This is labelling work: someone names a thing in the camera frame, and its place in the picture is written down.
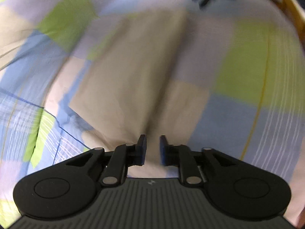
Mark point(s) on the beige garment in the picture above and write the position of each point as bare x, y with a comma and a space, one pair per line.
129, 90

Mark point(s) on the checkered quilt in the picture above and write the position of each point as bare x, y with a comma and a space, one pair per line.
84, 74

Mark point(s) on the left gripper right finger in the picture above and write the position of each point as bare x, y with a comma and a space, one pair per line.
188, 162

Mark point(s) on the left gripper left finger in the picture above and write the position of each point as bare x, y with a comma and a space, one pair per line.
118, 161

